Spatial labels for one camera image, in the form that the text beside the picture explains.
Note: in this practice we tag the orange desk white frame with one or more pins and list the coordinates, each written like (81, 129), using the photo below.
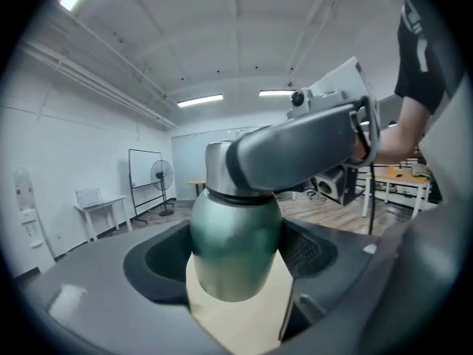
(399, 179)

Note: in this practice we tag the grey fisheye camera box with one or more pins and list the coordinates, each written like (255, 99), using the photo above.
(329, 186)

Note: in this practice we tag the person's right forearm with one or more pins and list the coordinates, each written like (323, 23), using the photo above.
(399, 135)

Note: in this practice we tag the small white desk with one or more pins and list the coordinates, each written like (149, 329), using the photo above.
(99, 203)

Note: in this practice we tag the whiteboard on black stand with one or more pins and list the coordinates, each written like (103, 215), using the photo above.
(144, 166)

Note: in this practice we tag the white ceiling pipe run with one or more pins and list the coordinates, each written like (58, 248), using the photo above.
(92, 76)

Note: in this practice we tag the round orange table black legs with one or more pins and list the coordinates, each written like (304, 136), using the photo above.
(196, 182)

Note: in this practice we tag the silver metal bottle cap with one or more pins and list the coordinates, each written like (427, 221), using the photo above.
(216, 168)

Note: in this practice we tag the black standing fan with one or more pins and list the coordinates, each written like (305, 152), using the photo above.
(162, 174)

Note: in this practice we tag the small metal bottle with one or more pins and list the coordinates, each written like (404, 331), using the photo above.
(233, 242)

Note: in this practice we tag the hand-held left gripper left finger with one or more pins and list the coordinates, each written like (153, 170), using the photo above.
(92, 301)

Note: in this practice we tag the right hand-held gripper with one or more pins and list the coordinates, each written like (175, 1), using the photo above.
(332, 87)

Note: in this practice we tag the white box appliance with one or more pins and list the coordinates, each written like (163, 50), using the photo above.
(88, 197)

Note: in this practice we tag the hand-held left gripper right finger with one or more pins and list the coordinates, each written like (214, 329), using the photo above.
(351, 272)

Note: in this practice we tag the white water dispenser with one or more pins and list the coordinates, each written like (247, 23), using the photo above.
(29, 205)

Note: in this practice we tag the person's right hand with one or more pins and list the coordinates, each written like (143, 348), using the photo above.
(359, 149)

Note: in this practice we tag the person's black shirt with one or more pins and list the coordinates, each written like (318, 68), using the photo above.
(425, 32)

